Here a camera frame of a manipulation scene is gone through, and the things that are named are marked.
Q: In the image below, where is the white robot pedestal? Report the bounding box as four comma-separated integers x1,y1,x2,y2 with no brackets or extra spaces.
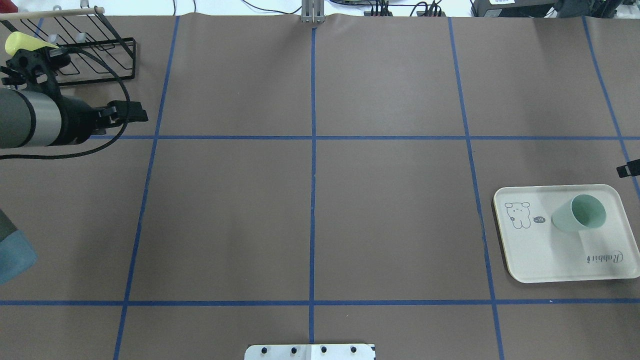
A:
244,343,377,360

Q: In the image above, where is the aluminium frame post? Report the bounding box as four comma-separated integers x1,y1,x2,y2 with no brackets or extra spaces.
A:
300,0,326,24

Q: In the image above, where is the yellow cup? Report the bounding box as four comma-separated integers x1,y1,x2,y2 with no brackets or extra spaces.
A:
4,31,58,57

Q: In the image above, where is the pale green cup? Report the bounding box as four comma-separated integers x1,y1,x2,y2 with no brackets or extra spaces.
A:
551,194,608,233

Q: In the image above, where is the cream rabbit tray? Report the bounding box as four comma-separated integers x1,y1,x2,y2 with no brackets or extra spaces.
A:
493,184,639,284

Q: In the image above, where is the black wire cup rack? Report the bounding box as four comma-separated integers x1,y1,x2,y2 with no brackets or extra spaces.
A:
41,14,137,86

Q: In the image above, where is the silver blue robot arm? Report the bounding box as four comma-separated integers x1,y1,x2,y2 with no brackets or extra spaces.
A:
0,88,149,284

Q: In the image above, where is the black power box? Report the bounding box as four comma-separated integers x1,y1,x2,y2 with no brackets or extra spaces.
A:
470,0,557,18

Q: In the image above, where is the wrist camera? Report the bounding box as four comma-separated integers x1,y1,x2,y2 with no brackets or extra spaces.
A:
1,47,71,99

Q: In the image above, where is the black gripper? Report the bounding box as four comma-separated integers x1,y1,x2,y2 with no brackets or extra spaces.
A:
57,95,149,146

